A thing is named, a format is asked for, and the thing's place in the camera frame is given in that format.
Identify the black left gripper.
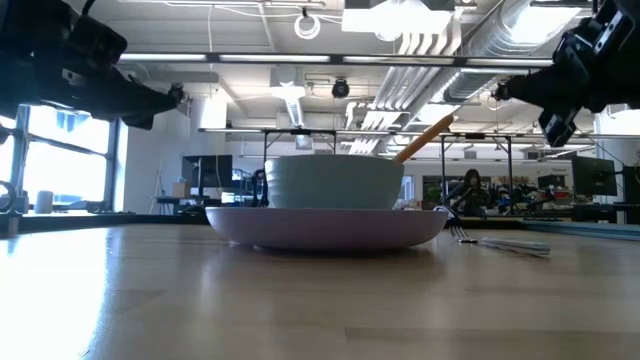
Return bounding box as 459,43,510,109
0,14,185,132

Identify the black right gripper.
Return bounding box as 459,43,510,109
493,13,640,149

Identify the teal cloth towel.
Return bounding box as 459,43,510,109
522,218,640,243

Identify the silver ventilation duct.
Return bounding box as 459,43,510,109
442,0,591,104

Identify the purple plate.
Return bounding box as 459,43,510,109
205,206,450,251

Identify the black monitor on desk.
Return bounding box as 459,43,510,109
180,154,235,190

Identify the spoon with orange handle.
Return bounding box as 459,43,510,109
392,113,456,165

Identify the person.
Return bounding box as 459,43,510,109
448,168,490,218

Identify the tall black metal stand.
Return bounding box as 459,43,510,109
438,131,515,217

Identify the white coiled ceiling cable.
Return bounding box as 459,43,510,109
293,12,322,41

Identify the black monitor with stand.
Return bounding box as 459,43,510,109
570,155,620,198

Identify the black looped cable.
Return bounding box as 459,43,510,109
0,179,30,237

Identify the silver fork clear handle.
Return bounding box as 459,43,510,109
432,204,553,260

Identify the white cylinder container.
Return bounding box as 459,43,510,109
33,189,55,215

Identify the white ceiling light fixture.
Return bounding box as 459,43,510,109
268,83,307,129

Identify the black overhead camera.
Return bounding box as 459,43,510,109
330,76,352,100

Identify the pale green bowl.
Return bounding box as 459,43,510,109
264,154,406,211

